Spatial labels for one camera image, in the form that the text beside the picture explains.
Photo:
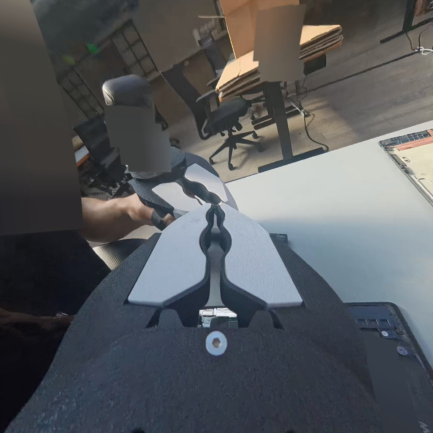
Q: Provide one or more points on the flat cardboard stack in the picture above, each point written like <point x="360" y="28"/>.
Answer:
<point x="236" y="74"/>

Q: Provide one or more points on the laptop bottom cover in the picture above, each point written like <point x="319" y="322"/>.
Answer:
<point x="416" y="162"/>

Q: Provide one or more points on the person's left forearm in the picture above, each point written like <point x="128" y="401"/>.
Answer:
<point x="105" y="216"/>

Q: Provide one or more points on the office chair armrest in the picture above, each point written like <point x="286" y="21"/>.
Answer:
<point x="115" y="252"/>

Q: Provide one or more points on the power strip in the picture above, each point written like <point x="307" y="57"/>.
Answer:
<point x="300" y="108"/>

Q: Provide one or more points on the office chair with headrest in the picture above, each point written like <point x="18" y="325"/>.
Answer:
<point x="127" y="89"/>

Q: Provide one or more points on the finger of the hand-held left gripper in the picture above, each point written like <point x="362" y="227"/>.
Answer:
<point x="172" y="194"/>
<point x="213" y="182"/>

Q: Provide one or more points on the person's left hand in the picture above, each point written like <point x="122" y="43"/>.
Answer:
<point x="140" y="211"/>

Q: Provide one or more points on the black laptop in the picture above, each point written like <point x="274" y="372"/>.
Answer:
<point x="372" y="314"/>

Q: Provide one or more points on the black frame desk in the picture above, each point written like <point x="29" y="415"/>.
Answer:
<point x="275" y="118"/>

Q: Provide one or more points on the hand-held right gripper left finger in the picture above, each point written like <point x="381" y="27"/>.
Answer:
<point x="169" y="270"/>

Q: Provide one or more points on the person's dark clothed body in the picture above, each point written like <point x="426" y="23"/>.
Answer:
<point x="40" y="277"/>

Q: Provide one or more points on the black office chair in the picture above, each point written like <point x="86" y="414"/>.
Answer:
<point x="230" y="111"/>

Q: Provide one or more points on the standing cardboard box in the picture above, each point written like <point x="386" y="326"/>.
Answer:
<point x="240" y="27"/>

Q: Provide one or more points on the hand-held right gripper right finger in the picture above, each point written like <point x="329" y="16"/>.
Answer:
<point x="260" y="270"/>

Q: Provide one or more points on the black desk leg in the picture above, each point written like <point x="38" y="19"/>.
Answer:
<point x="406" y="20"/>

